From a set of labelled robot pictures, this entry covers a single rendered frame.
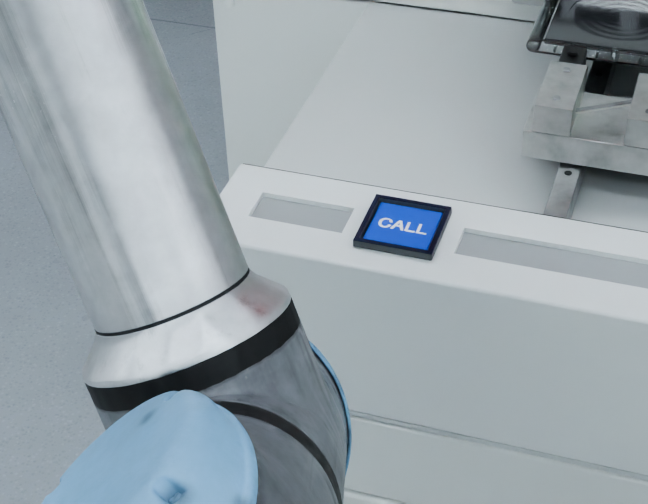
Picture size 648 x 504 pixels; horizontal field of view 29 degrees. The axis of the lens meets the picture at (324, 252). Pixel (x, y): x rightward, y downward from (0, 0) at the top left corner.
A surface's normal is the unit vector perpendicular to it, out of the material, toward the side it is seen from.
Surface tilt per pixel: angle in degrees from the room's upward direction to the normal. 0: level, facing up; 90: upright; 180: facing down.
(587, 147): 90
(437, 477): 90
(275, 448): 39
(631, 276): 0
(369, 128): 0
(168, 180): 60
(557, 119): 90
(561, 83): 0
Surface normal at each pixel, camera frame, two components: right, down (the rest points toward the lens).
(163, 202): 0.48, 0.04
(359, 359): -0.32, 0.60
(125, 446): -0.64, -0.71
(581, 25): -0.03, -0.78
